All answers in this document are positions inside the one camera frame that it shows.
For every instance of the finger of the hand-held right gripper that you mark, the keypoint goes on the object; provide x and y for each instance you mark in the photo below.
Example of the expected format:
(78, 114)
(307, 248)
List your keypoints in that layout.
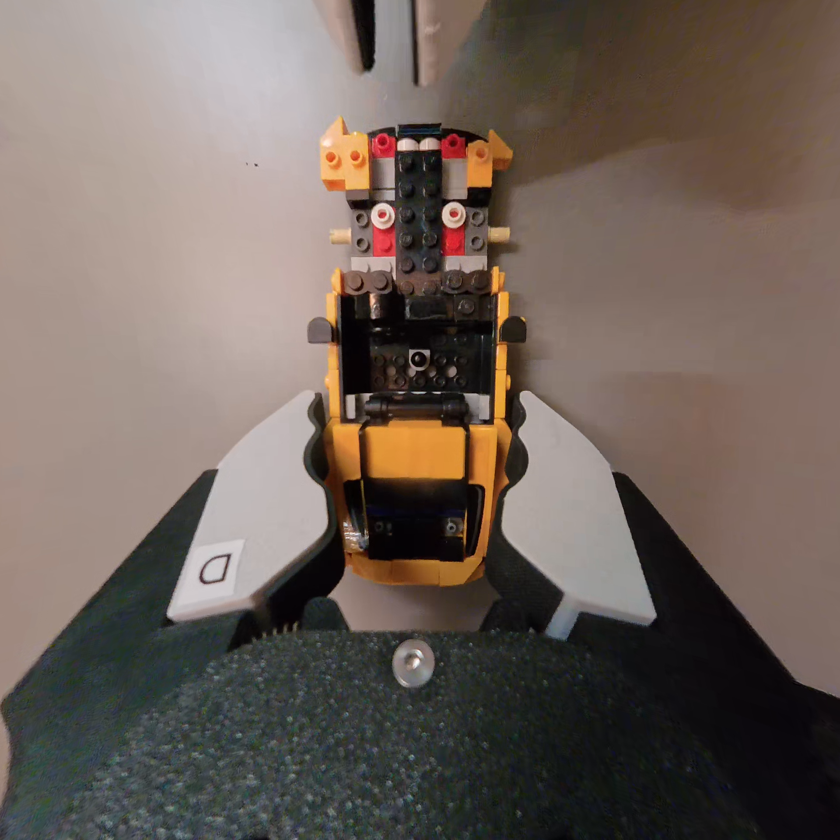
(446, 33)
(338, 26)

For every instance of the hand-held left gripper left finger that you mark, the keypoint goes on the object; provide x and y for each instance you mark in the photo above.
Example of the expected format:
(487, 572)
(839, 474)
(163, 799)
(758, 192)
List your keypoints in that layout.
(262, 518)

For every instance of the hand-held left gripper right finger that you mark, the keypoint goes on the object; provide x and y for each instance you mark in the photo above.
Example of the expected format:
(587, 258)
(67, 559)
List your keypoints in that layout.
(577, 525)

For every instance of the yellow toy brick car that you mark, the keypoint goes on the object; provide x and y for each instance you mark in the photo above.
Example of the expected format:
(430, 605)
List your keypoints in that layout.
(413, 453)

